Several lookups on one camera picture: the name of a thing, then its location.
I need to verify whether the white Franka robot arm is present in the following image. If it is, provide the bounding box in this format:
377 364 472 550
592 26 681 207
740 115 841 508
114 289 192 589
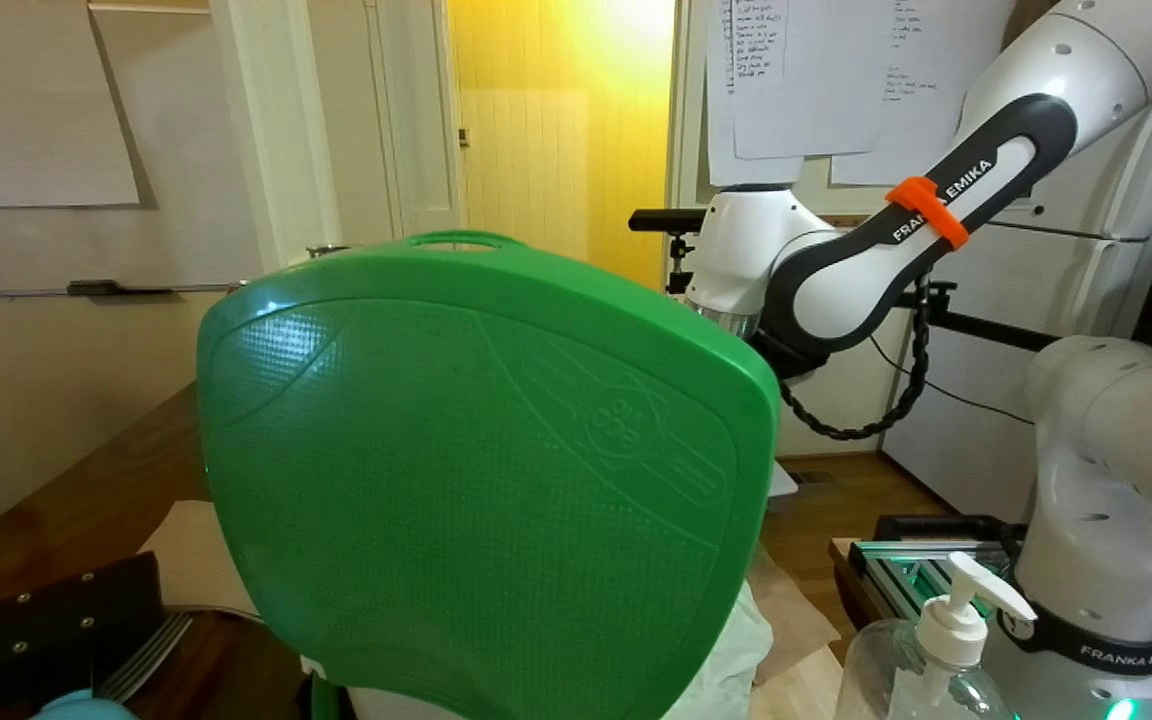
692 0 1152 720

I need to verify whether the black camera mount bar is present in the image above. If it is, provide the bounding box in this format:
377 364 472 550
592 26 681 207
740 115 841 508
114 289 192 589
929 279 1056 350

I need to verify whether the brown paper napkin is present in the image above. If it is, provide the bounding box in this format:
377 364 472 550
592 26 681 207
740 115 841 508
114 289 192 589
145 501 254 620

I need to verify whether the whiteboard on wall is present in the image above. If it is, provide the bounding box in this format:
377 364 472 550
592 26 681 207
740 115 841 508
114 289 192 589
0 0 141 207

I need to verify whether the black cable bundle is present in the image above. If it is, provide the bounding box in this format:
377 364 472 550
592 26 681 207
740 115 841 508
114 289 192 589
773 282 941 443

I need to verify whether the green bin lid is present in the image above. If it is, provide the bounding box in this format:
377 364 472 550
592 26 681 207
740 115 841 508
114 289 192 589
196 231 778 720

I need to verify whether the metal rail green box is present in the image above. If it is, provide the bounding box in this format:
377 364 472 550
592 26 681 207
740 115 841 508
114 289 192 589
827 534 1011 627

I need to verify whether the clear pump soap bottle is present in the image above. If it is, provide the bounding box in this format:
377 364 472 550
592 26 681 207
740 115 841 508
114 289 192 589
830 550 1037 720

